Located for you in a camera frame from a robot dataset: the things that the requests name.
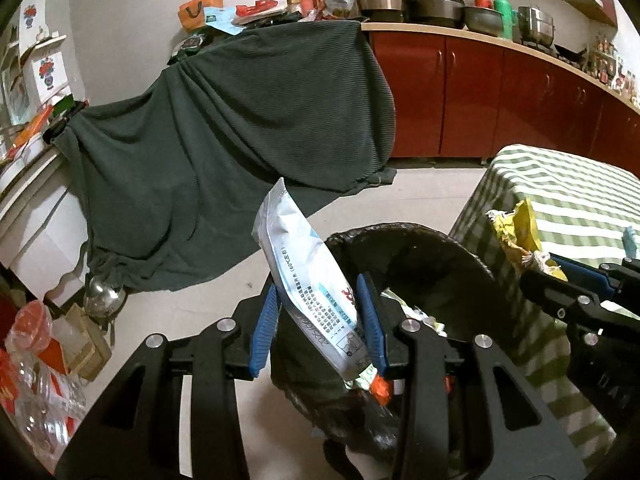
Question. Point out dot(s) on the black lined trash bin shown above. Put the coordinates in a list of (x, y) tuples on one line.
[(450, 265)]

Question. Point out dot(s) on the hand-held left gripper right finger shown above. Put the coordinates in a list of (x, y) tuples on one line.
[(374, 332)]

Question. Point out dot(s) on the dark green cloth cover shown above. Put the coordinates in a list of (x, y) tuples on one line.
[(240, 135)]

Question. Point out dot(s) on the steel steamer pot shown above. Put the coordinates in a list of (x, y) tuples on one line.
[(536, 25)]

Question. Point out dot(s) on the black wok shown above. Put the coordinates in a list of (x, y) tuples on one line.
[(571, 52)]

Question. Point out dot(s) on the flower vase wall picture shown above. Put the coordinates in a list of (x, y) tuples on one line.
[(32, 15), (50, 74)]

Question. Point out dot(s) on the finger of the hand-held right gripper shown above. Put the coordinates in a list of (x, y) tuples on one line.
[(585, 274), (555, 295)]

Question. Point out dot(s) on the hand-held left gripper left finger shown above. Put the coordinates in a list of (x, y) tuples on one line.
[(262, 332)]

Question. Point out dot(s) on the grey metal basin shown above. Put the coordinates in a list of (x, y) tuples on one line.
[(482, 20)]

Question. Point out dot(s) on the large white blue packet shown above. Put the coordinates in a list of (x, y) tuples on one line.
[(300, 260)]

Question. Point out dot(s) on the yellow wrapper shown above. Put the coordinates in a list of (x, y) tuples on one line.
[(522, 235)]

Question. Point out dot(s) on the printed snack bag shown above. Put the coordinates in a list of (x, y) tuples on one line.
[(341, 4)]

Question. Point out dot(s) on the green thermos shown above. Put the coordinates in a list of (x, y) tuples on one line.
[(504, 17)]

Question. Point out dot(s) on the red plastic item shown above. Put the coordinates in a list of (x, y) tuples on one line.
[(256, 7)]

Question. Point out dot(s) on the red plastic bag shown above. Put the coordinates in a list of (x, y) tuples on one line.
[(380, 391)]

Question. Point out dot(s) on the teal flat packet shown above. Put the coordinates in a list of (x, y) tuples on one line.
[(220, 17)]

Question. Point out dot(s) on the white side cabinet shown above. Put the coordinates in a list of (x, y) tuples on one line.
[(35, 230)]

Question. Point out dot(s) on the brown cardboard box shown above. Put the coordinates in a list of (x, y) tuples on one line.
[(82, 345)]

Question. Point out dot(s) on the blue toothpaste tube upper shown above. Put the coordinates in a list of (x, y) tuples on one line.
[(631, 242)]

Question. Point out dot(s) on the green white checkered tablecloth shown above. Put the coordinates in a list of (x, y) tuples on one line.
[(565, 195)]

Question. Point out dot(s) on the orange paper bag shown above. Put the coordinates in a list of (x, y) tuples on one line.
[(200, 11)]

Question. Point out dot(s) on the black lidded pot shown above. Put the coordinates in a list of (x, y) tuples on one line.
[(435, 9)]

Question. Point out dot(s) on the red kitchen base cabinet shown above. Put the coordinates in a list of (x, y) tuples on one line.
[(475, 95)]

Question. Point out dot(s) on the group of condiment bottles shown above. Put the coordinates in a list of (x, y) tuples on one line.
[(612, 67)]

